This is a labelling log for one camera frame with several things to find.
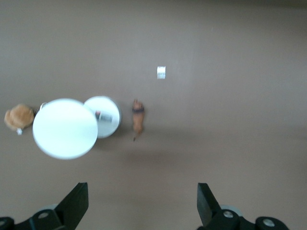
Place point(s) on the small brown lion statue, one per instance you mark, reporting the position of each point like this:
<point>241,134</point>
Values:
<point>138,118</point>

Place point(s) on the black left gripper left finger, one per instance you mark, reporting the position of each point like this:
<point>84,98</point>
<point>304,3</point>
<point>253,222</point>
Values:
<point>72,208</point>

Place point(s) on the white round desk lamp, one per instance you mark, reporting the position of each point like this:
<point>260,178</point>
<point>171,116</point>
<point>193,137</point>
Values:
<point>64,129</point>

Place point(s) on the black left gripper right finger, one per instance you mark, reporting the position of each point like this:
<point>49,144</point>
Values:
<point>209,210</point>

